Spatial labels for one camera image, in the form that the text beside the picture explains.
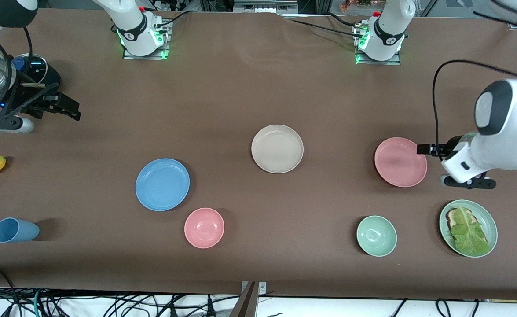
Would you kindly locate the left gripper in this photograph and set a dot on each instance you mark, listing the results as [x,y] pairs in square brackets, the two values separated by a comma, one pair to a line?
[444,149]

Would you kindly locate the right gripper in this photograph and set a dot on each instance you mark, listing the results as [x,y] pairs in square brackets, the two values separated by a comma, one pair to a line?
[29,97]

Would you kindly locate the pink plate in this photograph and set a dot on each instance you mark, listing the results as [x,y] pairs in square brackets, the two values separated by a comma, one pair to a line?
[399,163]

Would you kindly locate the blue plate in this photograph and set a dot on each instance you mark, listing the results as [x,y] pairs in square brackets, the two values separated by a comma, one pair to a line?
[162,185]

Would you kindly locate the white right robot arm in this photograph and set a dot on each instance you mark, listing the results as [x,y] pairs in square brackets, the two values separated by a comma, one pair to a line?
[135,26]

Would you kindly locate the glass pot lid blue knob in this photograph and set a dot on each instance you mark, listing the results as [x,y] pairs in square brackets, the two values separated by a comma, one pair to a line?
[38,66]

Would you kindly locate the kiwi slice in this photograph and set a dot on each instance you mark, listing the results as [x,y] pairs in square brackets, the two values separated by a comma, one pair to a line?
[450,215]

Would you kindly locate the green plate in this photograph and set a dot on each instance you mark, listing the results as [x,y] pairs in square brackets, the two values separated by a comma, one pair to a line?
[489,222]

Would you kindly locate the green lettuce leaf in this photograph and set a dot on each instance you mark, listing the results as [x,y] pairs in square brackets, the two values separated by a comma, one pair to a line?
[469,235]

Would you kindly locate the small green bowl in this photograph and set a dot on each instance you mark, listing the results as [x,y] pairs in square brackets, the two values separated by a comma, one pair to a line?
[376,236]

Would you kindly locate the blue cup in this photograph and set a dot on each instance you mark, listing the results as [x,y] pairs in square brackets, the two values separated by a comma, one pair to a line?
[16,231]

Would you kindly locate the white power strip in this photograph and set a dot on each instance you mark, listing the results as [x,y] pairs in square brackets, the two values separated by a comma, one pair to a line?
[170,5]

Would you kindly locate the beige plate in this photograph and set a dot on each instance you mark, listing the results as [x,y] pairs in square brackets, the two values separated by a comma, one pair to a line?
[277,149]

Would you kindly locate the colourful toy food pile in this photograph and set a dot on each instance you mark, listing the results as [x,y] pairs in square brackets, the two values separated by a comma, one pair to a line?
[359,4]

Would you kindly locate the small pink bowl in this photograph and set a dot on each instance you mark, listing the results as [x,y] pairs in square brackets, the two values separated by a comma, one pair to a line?
[204,228]

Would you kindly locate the grey metal box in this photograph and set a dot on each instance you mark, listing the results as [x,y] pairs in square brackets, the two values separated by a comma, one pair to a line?
[265,6]

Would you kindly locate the brown angled bar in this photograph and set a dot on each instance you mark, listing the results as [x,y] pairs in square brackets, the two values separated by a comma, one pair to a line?
[246,304]

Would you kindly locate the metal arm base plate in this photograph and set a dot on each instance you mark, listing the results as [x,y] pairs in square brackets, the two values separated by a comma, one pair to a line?
[379,63]
[146,57]

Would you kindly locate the small metal bracket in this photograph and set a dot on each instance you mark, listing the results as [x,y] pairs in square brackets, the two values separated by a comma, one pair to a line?
[262,288]

